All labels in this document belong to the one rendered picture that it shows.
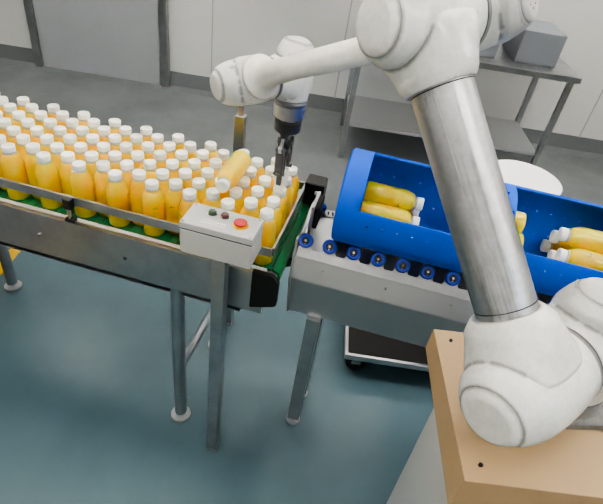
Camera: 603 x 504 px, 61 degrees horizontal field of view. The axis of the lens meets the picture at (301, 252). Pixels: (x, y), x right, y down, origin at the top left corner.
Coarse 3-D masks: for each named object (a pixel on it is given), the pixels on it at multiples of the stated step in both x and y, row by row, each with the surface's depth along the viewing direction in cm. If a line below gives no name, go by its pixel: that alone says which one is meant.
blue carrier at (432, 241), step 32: (352, 160) 142; (384, 160) 155; (352, 192) 140; (416, 192) 163; (512, 192) 139; (544, 192) 146; (352, 224) 142; (384, 224) 140; (544, 224) 158; (576, 224) 156; (416, 256) 146; (448, 256) 141; (544, 256) 160; (544, 288) 141
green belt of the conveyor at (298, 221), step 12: (0, 192) 164; (36, 204) 162; (300, 204) 182; (96, 216) 161; (300, 216) 176; (120, 228) 158; (132, 228) 159; (288, 228) 169; (300, 228) 173; (168, 240) 156; (288, 240) 164; (276, 252) 159; (288, 252) 162; (252, 264) 153; (276, 264) 154
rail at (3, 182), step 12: (0, 180) 157; (12, 180) 156; (24, 192) 157; (36, 192) 156; (48, 192) 155; (84, 204) 154; (96, 204) 153; (120, 216) 153; (132, 216) 152; (144, 216) 151; (168, 228) 151; (264, 252) 148
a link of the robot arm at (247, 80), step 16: (320, 48) 109; (336, 48) 107; (352, 48) 106; (224, 64) 118; (240, 64) 118; (256, 64) 116; (272, 64) 113; (288, 64) 111; (304, 64) 109; (320, 64) 109; (336, 64) 108; (352, 64) 108; (368, 64) 108; (224, 80) 117; (240, 80) 118; (256, 80) 116; (272, 80) 114; (288, 80) 113; (224, 96) 119; (240, 96) 120; (256, 96) 119; (272, 96) 125
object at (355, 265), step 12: (300, 252) 156; (312, 252) 156; (324, 252) 156; (336, 264) 155; (348, 264) 155; (360, 264) 154; (372, 264) 154; (384, 276) 153; (396, 276) 153; (408, 276) 153; (420, 276) 152; (432, 288) 152; (444, 288) 151; (456, 288) 151; (468, 300) 150
